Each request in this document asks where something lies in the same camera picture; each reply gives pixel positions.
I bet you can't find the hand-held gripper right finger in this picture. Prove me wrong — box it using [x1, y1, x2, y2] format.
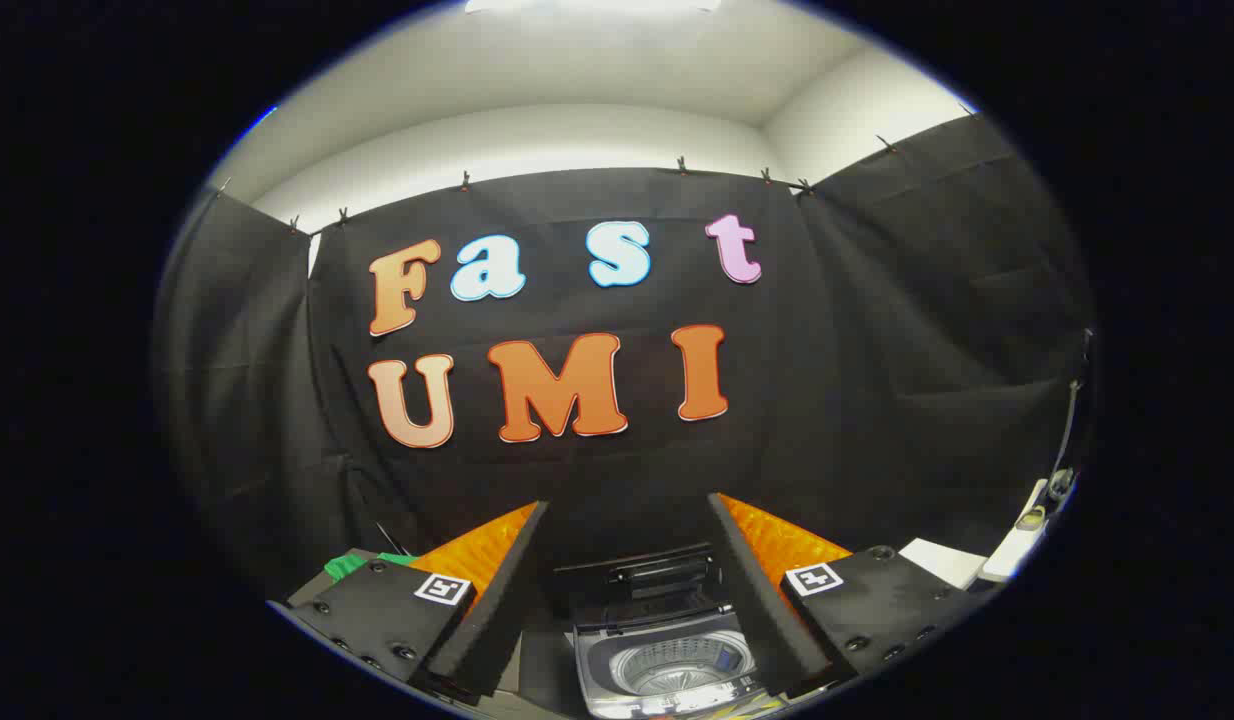
[707, 492, 988, 700]

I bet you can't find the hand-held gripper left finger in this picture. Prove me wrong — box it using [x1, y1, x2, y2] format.
[282, 500, 550, 699]

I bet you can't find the grey washing machine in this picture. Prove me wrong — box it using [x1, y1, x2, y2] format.
[572, 598, 780, 719]

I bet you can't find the green shirt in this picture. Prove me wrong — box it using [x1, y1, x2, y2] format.
[324, 551, 419, 581]

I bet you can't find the white box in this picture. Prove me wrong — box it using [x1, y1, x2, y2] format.
[897, 538, 988, 591]

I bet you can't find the white shelf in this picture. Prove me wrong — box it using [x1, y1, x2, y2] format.
[980, 480, 1054, 583]

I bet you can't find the black backdrop cloth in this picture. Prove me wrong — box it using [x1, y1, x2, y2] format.
[155, 113, 1096, 601]

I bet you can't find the row of black cloth clips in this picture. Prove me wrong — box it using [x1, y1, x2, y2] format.
[215, 103, 975, 233]

